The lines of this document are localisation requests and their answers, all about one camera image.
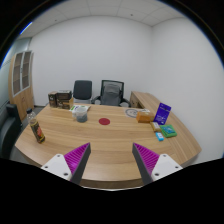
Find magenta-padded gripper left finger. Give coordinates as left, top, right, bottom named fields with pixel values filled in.
left=40, top=142, right=92, bottom=185

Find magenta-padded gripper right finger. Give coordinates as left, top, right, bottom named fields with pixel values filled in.
left=132, top=142, right=184, bottom=185

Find clear bottle with dark drink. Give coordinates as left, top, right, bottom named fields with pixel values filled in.
left=26, top=108, right=46, bottom=145

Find small blue box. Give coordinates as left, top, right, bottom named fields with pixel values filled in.
left=154, top=131, right=165, bottom=142

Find yellow snack packet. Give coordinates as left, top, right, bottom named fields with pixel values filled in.
left=149, top=121, right=162, bottom=133

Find green flat box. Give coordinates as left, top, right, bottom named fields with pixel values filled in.
left=159, top=124, right=178, bottom=139

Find orange-brown small box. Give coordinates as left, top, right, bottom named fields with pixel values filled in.
left=135, top=110, right=155, bottom=124

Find white and grey mug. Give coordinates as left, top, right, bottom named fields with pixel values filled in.
left=72, top=105, right=89, bottom=123

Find flat round red coaster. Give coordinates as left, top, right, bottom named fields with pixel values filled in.
left=98, top=117, right=111, bottom=126

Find purple standing card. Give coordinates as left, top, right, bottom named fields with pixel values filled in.
left=153, top=102, right=172, bottom=126

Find round grey disc pad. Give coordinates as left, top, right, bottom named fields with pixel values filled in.
left=124, top=107, right=145, bottom=119

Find white leaflet with green print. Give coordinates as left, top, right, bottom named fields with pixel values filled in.
left=69, top=104, right=91, bottom=114

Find wooden side desk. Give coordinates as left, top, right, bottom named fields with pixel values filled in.
left=129, top=90, right=162, bottom=111

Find wide dark brown box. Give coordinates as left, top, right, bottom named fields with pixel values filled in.
left=55, top=89, right=73, bottom=108

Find black office chair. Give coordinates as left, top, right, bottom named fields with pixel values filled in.
left=72, top=79, right=93, bottom=105

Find grey mesh armrest office chair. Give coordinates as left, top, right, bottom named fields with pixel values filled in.
left=91, top=79, right=132, bottom=108

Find black leather sofa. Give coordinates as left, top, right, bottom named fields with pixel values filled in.
left=0, top=103, right=23, bottom=159

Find wooden glass-door shelf cabinet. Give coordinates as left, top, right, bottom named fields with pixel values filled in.
left=8, top=50, right=35, bottom=122

